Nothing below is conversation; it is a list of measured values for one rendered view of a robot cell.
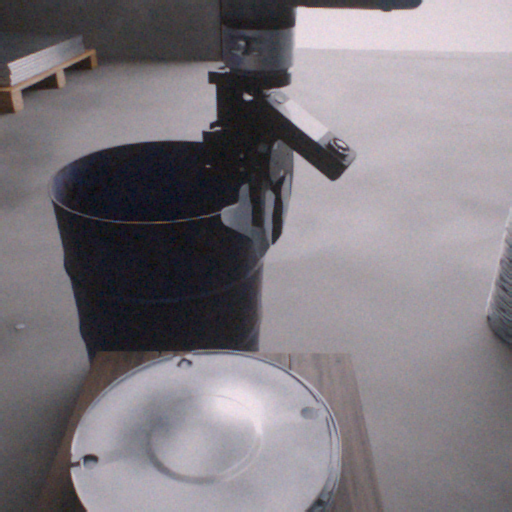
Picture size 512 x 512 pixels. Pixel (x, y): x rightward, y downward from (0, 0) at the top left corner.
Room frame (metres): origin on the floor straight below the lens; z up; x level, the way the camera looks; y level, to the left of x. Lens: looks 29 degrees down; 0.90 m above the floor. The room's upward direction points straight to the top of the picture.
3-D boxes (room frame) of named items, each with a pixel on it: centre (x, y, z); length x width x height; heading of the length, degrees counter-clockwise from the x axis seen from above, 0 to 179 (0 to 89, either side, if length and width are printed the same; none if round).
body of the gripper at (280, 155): (0.62, 0.00, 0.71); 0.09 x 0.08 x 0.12; 65
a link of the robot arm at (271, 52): (0.61, 0.00, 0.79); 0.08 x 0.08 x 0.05
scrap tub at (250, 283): (1.04, 0.18, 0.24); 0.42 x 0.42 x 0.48
